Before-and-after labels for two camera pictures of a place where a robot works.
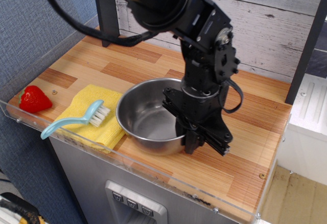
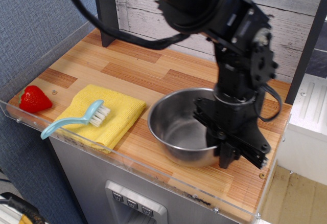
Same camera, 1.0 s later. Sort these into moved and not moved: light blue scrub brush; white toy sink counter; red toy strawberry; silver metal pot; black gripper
Moved: black gripper; silver metal pot
Not moved: red toy strawberry; white toy sink counter; light blue scrub brush
